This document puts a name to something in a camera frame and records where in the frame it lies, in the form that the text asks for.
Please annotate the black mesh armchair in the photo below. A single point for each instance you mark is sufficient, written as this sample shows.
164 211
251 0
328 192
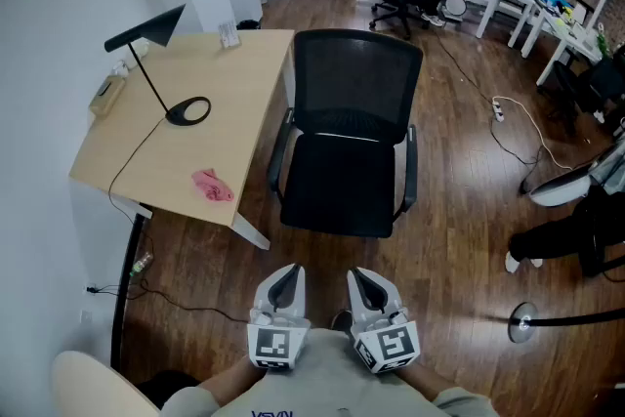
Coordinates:
356 73

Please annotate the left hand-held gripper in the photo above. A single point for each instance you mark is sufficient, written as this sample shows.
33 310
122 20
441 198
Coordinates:
273 342

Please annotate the white wall socket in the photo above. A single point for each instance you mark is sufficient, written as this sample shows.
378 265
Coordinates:
86 316

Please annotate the small clear sign holder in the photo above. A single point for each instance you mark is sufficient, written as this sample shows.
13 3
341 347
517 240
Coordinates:
228 35

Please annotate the white round fan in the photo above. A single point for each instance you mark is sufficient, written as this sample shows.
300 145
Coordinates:
455 6

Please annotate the light wooden desk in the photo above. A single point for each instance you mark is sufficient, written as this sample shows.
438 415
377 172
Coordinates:
220 112

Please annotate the white lumpy desk item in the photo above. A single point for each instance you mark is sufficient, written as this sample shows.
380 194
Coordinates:
137 48

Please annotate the person's dark shoe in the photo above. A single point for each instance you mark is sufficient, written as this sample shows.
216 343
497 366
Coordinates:
342 321

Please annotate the person's right forearm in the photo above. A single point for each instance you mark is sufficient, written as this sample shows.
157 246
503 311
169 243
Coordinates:
425 381

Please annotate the white handheld device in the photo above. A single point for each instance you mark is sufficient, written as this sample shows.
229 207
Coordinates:
556 190

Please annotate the black desk lamp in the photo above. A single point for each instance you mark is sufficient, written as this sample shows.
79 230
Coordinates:
156 31

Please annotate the pink cloth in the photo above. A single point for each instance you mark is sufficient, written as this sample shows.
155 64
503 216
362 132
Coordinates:
212 185

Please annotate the person's grey shirt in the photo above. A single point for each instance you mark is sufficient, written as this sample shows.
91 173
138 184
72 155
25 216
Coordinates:
332 376

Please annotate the white power strip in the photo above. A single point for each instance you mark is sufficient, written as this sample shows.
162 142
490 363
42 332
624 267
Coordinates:
498 109

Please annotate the black waste bin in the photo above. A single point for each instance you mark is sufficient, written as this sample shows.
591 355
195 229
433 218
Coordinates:
249 25

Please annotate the clear plastic bottle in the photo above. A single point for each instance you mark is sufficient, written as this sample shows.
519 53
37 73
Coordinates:
141 262

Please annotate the wooden tissue box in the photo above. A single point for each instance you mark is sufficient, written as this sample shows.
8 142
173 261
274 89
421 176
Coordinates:
105 95

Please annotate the person's left forearm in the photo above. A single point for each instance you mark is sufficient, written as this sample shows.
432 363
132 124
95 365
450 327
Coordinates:
234 381

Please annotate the black stanchion with metal base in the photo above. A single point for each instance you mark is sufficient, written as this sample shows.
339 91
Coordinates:
522 322

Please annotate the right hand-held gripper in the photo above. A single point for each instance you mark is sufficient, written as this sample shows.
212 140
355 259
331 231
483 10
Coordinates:
390 342

